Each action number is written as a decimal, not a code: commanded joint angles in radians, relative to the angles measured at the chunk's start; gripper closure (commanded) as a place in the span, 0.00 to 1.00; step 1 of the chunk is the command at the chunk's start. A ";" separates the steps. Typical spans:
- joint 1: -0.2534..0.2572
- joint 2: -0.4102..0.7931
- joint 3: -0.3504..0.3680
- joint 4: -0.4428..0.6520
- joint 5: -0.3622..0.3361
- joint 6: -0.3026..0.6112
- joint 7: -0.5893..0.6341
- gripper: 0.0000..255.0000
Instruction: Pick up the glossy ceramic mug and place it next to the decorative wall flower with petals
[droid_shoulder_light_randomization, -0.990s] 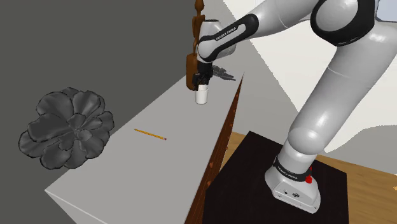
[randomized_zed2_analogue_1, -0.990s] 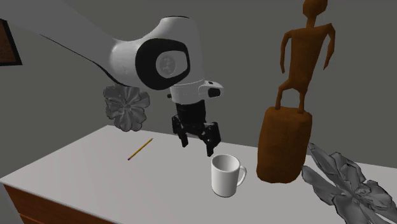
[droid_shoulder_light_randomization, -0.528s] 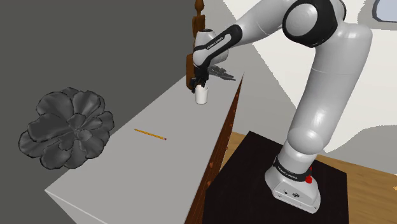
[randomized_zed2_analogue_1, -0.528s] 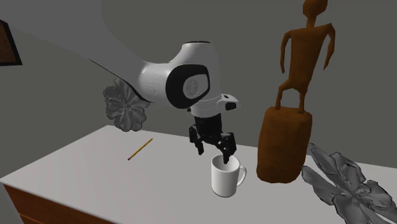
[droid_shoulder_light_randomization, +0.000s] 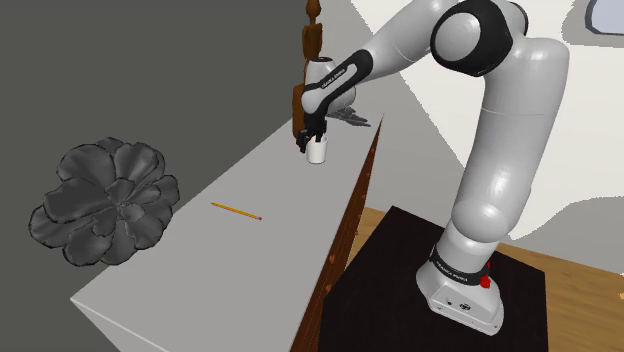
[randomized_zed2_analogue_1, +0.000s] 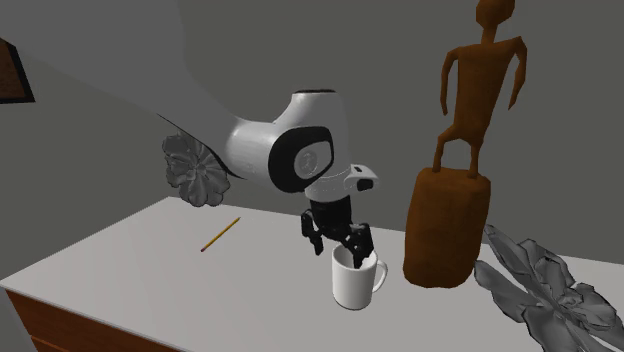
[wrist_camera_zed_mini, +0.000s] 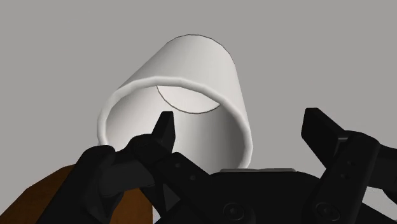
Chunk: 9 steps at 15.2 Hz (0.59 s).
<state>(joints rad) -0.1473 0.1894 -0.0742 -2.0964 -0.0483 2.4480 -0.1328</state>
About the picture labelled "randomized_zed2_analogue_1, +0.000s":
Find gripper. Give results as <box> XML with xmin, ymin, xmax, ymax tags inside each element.
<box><xmin>300</xmin><ymin>194</ymin><xmax>376</xmax><ymax>270</ymax></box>

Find white mug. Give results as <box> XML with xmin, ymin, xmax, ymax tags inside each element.
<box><xmin>331</xmin><ymin>243</ymin><xmax>390</xmax><ymax>312</ymax></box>

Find brown human figure statue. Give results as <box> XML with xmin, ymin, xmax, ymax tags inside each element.
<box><xmin>401</xmin><ymin>0</ymin><xmax>530</xmax><ymax>290</ymax></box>

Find yellow pencil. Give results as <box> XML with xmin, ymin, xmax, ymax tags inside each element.
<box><xmin>199</xmin><ymin>216</ymin><xmax>243</xmax><ymax>254</ymax></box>

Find grey round rosette plant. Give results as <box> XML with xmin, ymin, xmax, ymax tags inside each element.
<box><xmin>161</xmin><ymin>133</ymin><xmax>232</xmax><ymax>208</ymax></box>

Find grey long-leaved plant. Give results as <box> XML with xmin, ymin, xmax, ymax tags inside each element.
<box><xmin>473</xmin><ymin>223</ymin><xmax>624</xmax><ymax>352</ymax></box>

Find dark framed wall picture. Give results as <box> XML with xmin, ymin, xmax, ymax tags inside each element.
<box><xmin>0</xmin><ymin>37</ymin><xmax>37</xmax><ymax>105</ymax></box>

